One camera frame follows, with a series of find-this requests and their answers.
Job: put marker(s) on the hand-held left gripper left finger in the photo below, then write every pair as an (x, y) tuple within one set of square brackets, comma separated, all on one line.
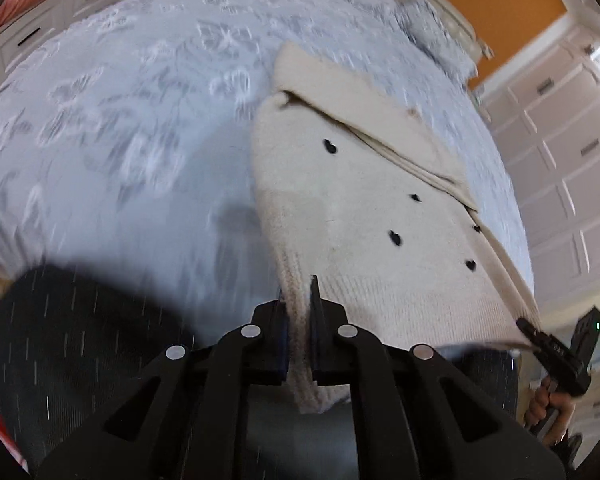
[(281, 347)]

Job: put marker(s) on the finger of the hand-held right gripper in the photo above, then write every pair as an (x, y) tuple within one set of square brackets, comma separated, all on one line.
[(536, 336)]

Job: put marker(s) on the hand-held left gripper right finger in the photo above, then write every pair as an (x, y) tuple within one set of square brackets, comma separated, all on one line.
[(314, 347)]

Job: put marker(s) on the cream sweater with black hearts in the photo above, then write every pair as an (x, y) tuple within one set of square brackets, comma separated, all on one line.
[(370, 240)]

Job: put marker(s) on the person's right hand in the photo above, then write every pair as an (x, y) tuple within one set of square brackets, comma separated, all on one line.
[(547, 405)]

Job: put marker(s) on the white drawer cabinet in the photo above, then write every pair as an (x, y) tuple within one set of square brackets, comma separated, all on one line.
[(560, 170)]

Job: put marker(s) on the dark speckled pants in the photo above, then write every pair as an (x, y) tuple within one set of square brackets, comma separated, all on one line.
[(80, 340)]

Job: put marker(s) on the blue-grey floral bed blanket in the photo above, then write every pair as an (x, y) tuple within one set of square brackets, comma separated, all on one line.
[(130, 135)]

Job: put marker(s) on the floral pillow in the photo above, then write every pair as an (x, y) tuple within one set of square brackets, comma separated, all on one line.
[(437, 35)]

